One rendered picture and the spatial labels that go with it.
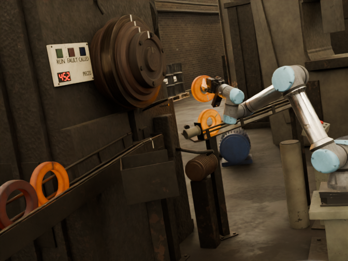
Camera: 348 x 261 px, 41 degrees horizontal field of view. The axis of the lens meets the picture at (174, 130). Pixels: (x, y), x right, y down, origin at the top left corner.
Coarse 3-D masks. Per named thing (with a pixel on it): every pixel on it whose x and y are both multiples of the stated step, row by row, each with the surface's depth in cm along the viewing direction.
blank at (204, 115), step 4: (204, 112) 268; (208, 112) 269; (212, 112) 271; (216, 112) 273; (200, 116) 268; (204, 116) 268; (208, 116) 269; (212, 116) 271; (216, 116) 273; (220, 116) 275; (200, 120) 267; (204, 120) 268; (212, 120) 275; (216, 120) 273; (220, 120) 274; (204, 124) 268; (212, 124) 274; (216, 124) 273; (204, 128) 268; (212, 128) 271; (204, 132) 269; (212, 132) 271; (216, 132) 273
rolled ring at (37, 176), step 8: (40, 168) 174; (48, 168) 177; (56, 168) 181; (64, 168) 185; (32, 176) 173; (40, 176) 173; (56, 176) 185; (64, 176) 185; (32, 184) 172; (40, 184) 173; (64, 184) 184; (40, 192) 173; (40, 200) 173; (48, 200) 176
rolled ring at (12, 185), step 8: (8, 184) 160; (16, 184) 162; (24, 184) 166; (0, 192) 157; (8, 192) 159; (24, 192) 168; (32, 192) 169; (0, 200) 156; (32, 200) 168; (0, 208) 156; (32, 208) 168; (0, 216) 156; (0, 224) 157; (8, 224) 158
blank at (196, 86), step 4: (200, 76) 266; (204, 76) 267; (208, 76) 269; (196, 80) 265; (200, 80) 266; (192, 84) 266; (196, 84) 265; (200, 84) 266; (192, 88) 266; (196, 88) 265; (192, 92) 267; (196, 92) 265; (200, 92) 267; (196, 96) 266; (200, 96) 267; (204, 96) 268; (208, 96) 269; (212, 96) 270; (200, 100) 267; (204, 100) 268; (208, 100) 269
